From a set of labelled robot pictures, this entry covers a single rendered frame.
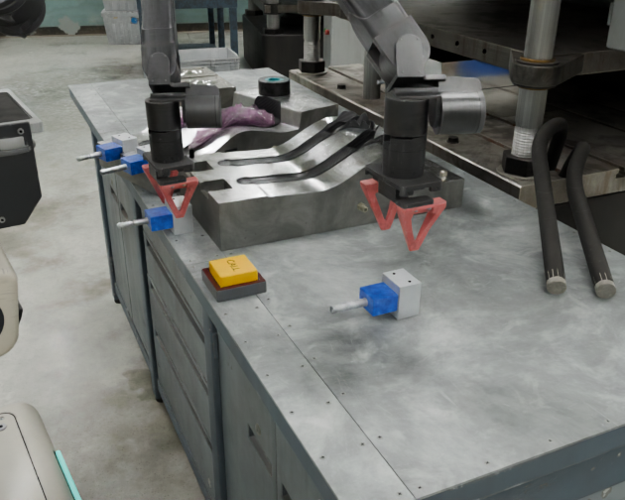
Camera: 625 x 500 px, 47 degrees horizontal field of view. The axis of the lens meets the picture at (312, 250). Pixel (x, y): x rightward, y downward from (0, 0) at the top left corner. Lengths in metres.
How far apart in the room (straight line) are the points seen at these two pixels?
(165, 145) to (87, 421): 1.14
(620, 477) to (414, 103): 0.55
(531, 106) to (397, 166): 0.75
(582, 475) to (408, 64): 0.55
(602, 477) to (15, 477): 1.14
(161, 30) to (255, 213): 0.34
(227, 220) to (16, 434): 0.78
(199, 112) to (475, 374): 0.62
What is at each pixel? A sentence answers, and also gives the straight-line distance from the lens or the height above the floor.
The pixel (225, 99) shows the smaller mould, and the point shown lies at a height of 0.84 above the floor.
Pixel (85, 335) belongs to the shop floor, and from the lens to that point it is 2.60.
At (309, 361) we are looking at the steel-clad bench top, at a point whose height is 0.80.
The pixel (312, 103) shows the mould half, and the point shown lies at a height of 0.91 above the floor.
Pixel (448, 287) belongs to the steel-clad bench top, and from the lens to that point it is 1.15.
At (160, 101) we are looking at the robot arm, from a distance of 1.25.
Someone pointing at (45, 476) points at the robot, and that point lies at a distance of 1.64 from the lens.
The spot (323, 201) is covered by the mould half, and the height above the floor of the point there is 0.86.
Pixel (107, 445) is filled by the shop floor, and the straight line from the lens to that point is 2.11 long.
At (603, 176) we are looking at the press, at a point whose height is 0.77.
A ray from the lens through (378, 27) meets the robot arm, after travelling 0.96.
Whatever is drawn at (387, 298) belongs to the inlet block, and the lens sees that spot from 1.03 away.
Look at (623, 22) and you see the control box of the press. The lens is 1.64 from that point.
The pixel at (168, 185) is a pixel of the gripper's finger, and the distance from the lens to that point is 1.24.
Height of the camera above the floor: 1.35
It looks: 26 degrees down
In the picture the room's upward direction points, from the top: straight up
